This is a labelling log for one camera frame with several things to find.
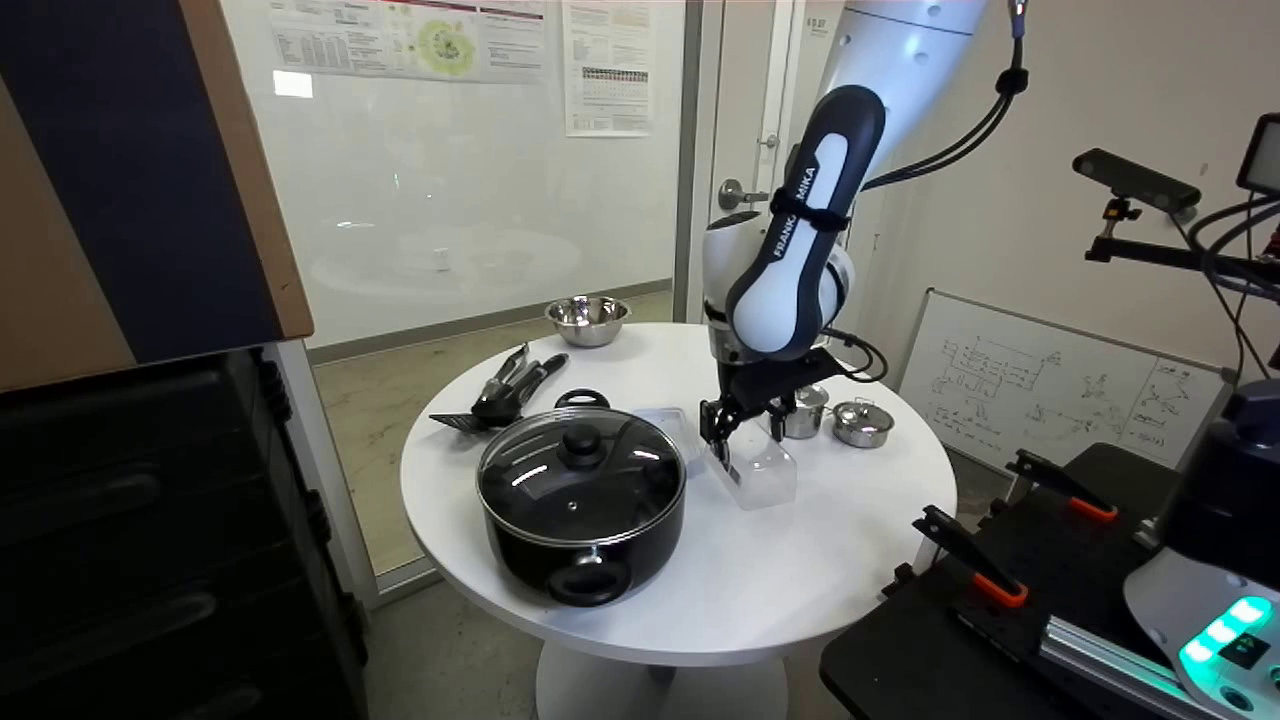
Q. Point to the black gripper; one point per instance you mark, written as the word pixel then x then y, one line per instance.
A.
pixel 774 376

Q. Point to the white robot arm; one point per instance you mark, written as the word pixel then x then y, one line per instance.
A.
pixel 813 227

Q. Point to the narrow paper poster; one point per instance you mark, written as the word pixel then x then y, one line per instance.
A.
pixel 609 67

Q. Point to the glass pot lid black knob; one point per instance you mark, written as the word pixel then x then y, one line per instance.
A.
pixel 581 444

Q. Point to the steel bowl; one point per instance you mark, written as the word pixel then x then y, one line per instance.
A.
pixel 587 323

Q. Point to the aluminium extrusion bar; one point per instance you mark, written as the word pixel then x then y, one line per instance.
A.
pixel 1114 661

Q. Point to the black plastic spatula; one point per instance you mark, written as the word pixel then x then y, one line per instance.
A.
pixel 467 419

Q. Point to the wide paper poster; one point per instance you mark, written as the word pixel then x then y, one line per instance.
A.
pixel 413 43

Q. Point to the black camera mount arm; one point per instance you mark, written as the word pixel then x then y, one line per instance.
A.
pixel 1174 258

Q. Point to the black plastic tongs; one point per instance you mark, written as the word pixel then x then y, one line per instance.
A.
pixel 515 373

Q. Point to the tall steel cup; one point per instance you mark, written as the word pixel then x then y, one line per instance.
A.
pixel 803 419

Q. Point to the black camera on mount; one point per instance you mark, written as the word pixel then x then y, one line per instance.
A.
pixel 1139 182

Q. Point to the short steel cup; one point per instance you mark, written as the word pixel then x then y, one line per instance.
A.
pixel 860 427

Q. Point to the black monitor screen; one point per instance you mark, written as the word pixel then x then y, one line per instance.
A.
pixel 1262 155

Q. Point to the wooden and blue panel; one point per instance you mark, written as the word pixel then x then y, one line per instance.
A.
pixel 147 174

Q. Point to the black cooking pot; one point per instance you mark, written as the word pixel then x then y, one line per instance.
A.
pixel 587 567

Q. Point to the whiteboard with drawings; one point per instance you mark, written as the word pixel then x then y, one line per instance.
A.
pixel 1052 387

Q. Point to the black drawer cabinet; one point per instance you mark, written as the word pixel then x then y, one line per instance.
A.
pixel 147 546

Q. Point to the black cart table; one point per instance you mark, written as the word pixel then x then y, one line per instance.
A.
pixel 922 661

